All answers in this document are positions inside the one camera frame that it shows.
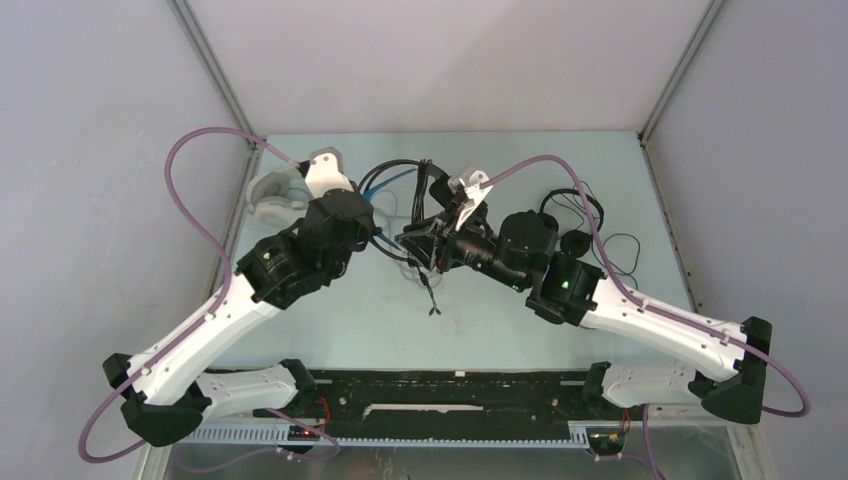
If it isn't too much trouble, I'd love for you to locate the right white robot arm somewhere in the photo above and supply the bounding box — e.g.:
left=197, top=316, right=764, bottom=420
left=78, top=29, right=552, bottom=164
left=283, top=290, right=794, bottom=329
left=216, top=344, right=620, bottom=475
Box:
left=395, top=210, right=772, bottom=425

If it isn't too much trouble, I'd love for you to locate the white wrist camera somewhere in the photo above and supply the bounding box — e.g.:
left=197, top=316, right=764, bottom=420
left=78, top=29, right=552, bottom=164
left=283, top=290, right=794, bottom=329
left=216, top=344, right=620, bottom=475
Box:
left=304, top=147, right=354, bottom=199
left=447, top=168, right=492, bottom=231

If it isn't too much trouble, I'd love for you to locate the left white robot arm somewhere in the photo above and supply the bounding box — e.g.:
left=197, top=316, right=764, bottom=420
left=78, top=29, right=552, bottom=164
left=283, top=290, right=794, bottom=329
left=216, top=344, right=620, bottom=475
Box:
left=104, top=189, right=376, bottom=447

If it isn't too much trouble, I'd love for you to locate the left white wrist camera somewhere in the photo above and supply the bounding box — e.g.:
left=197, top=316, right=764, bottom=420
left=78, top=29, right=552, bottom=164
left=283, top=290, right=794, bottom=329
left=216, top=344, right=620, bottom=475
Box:
left=304, top=147, right=354, bottom=199

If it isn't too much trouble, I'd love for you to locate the left aluminium frame post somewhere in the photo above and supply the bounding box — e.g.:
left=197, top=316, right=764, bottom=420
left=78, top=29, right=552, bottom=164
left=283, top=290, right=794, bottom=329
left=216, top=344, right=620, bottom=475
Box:
left=165, top=0, right=261, bottom=148

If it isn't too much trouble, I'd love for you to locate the small black on-ear headphones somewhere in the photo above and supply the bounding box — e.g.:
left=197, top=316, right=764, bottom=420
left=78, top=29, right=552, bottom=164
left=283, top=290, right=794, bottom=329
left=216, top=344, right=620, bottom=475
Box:
left=538, top=181, right=642, bottom=288

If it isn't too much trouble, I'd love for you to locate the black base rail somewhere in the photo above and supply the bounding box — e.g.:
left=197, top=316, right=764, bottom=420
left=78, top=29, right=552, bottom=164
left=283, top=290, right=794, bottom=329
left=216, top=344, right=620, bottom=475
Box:
left=198, top=368, right=664, bottom=441

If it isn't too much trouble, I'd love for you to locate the aluminium frame post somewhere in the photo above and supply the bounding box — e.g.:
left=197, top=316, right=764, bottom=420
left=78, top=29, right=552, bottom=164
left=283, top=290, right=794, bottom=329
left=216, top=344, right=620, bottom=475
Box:
left=165, top=0, right=261, bottom=148
left=638, top=0, right=729, bottom=147

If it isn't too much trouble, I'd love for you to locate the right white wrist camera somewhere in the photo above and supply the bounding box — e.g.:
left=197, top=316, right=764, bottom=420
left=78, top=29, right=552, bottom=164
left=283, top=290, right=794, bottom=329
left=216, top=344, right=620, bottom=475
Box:
left=447, top=168, right=492, bottom=231

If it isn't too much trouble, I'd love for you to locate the right aluminium frame post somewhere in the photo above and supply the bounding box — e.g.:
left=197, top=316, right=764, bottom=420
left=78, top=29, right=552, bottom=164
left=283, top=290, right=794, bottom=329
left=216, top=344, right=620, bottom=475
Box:
left=638, top=0, right=729, bottom=147

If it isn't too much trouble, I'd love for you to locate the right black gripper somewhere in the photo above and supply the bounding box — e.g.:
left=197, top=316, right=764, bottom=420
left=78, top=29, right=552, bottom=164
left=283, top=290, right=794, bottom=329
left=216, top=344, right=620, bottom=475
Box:
left=394, top=197, right=528, bottom=292

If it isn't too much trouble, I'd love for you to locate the black headset with blue band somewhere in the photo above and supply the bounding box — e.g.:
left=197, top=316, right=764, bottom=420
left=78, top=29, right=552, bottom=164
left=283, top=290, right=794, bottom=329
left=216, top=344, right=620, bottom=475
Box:
left=357, top=159, right=447, bottom=316

